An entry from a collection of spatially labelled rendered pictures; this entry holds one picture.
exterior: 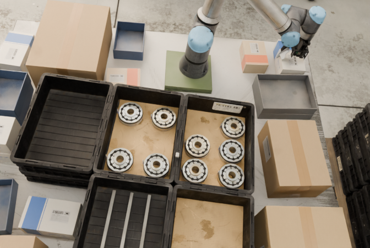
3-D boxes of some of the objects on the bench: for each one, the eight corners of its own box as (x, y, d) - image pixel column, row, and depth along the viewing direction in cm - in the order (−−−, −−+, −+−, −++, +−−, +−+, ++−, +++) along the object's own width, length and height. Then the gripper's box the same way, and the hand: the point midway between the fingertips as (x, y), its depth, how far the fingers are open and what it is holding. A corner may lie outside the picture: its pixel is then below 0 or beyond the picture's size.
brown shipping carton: (257, 135, 171) (267, 119, 157) (301, 136, 173) (315, 120, 160) (267, 198, 156) (279, 186, 142) (315, 197, 158) (332, 185, 144)
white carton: (15, 42, 183) (9, 30, 176) (38, 46, 184) (33, 34, 176) (0, 74, 173) (-7, 62, 165) (25, 77, 174) (20, 66, 166)
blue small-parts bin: (1, 86, 170) (-4, 78, 164) (34, 89, 171) (30, 80, 165) (-11, 124, 159) (-17, 116, 153) (23, 126, 161) (19, 118, 155)
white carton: (272, 49, 198) (278, 38, 190) (293, 51, 199) (299, 41, 191) (277, 79, 188) (282, 69, 180) (299, 81, 189) (305, 70, 181)
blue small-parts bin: (117, 30, 195) (117, 20, 189) (145, 32, 196) (145, 22, 190) (113, 58, 185) (112, 49, 179) (142, 60, 186) (142, 52, 180)
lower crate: (54, 101, 169) (48, 86, 158) (117, 110, 170) (115, 96, 159) (25, 182, 148) (16, 171, 138) (97, 192, 149) (94, 182, 139)
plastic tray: (257, 118, 176) (260, 113, 171) (251, 85, 186) (254, 79, 181) (309, 119, 179) (314, 114, 174) (301, 86, 189) (305, 80, 184)
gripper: (287, 41, 166) (273, 67, 183) (327, 44, 168) (309, 70, 185) (284, 27, 171) (271, 54, 188) (323, 31, 172) (306, 57, 189)
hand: (289, 57), depth 188 cm, fingers closed on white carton, 13 cm apart
